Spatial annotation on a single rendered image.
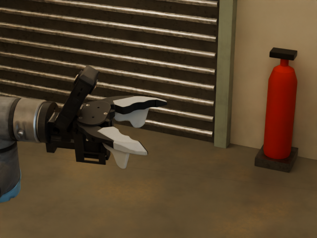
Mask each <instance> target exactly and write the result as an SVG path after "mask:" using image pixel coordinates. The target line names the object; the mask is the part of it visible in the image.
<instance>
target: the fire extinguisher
mask: <svg viewBox="0 0 317 238"><path fill-rule="evenodd" d="M269 57H271V58H277V59H281V60H280V65H278V66H276V67H274V68H273V70H272V73H271V75H270V77H269V79H268V90H267V108H266V121H265V133H264V144H263V145H262V147H261V149H260V151H259V152H258V154H257V155H256V157H255V166H258V167H262V168H267V169H272V170H278V171H283V172H288V173H289V172H290V170H291V168H292V166H293V164H294V162H295V160H296V158H297V156H298V148H296V147H292V133H293V123H294V113H295V103H296V93H297V82H298V81H297V77H296V74H295V70H294V68H292V67H291V66H289V60H294V59H295V58H296V57H297V51H296V50H289V49H282V48H275V47H273V48H272V50H271V51H270V52H269Z"/></svg>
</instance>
